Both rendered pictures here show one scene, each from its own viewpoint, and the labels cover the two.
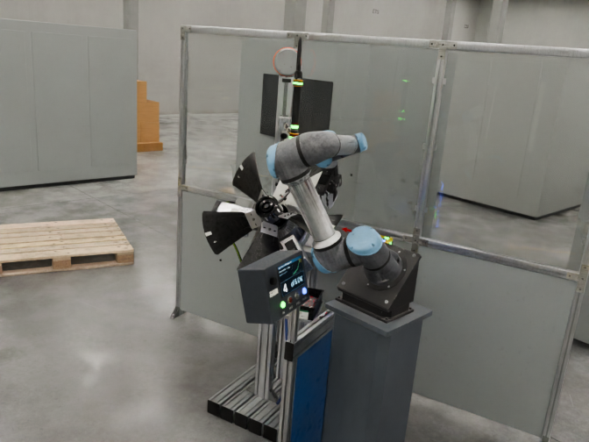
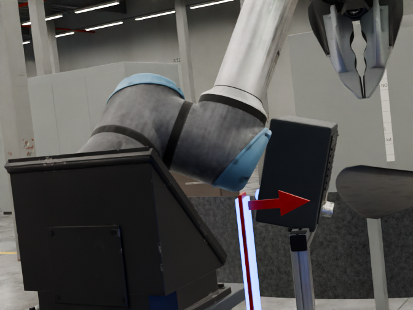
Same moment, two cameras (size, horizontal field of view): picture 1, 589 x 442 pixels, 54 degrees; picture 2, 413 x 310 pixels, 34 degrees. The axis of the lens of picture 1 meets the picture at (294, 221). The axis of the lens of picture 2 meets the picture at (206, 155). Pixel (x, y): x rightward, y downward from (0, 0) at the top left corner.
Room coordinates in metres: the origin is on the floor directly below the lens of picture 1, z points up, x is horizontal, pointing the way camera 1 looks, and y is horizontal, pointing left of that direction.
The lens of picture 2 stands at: (3.12, -0.47, 1.27)
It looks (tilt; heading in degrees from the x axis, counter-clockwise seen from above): 3 degrees down; 165
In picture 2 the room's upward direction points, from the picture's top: 6 degrees counter-clockwise
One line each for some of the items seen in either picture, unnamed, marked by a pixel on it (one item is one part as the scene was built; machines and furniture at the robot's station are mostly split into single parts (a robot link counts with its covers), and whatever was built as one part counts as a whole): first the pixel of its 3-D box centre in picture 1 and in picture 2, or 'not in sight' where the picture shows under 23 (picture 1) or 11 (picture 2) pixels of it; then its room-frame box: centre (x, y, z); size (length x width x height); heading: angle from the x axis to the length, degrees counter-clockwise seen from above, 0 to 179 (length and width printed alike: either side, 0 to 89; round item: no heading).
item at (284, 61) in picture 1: (287, 61); not in sight; (3.39, 0.11, 1.88); 0.16 x 0.07 x 0.16; 96
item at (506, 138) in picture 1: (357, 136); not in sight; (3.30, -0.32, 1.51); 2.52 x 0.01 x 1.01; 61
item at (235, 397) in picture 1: (271, 394); not in sight; (2.91, 0.05, 0.04); 0.62 x 0.45 x 0.08; 151
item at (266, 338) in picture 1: (266, 335); not in sight; (2.83, 0.10, 0.46); 0.09 x 0.05 x 0.91; 61
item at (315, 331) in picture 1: (338, 311); not in sight; (2.41, -0.23, 0.82); 0.90 x 0.04 x 0.08; 151
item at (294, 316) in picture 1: (294, 317); (303, 288); (2.03, -0.03, 0.96); 0.03 x 0.03 x 0.20; 61
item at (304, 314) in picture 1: (301, 302); not in sight; (2.43, -0.06, 0.85); 0.22 x 0.17 x 0.07; 167
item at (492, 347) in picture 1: (340, 297); not in sight; (3.30, -0.32, 0.50); 2.59 x 0.03 x 0.91; 61
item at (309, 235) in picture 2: not in sight; (304, 230); (1.94, 0.02, 1.04); 0.24 x 0.03 x 0.03; 151
